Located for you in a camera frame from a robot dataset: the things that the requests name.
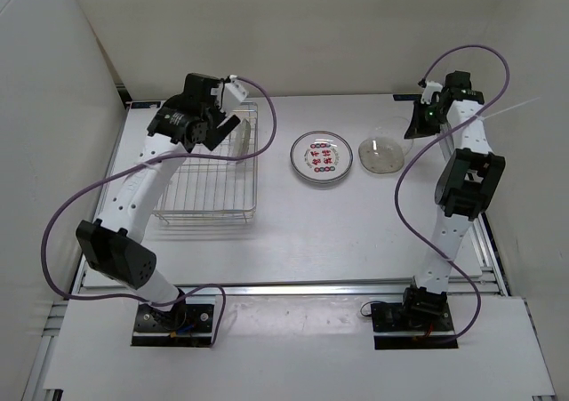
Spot clear glass plate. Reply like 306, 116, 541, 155
358, 137, 405, 174
370, 116, 413, 156
230, 119, 252, 164

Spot green rim dotted plate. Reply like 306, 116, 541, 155
289, 131, 354, 185

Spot clear glass plate front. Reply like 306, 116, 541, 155
358, 137, 405, 174

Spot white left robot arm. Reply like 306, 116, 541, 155
76, 74, 247, 330

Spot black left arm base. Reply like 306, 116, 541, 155
131, 301, 218, 348

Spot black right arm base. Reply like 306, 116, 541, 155
359, 285, 459, 350

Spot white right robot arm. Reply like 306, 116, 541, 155
404, 71, 505, 296

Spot clear glass plate back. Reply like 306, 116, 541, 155
230, 119, 252, 164

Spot dark blue label sticker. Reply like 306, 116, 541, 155
392, 93, 421, 101

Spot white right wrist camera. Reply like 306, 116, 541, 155
419, 77, 443, 105

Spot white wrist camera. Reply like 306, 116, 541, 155
419, 77, 443, 105
217, 75, 248, 113

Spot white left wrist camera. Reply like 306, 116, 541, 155
217, 75, 248, 113

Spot white cable tie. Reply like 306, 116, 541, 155
477, 97, 541, 121

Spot aluminium mounting rail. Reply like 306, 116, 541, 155
75, 280, 414, 299

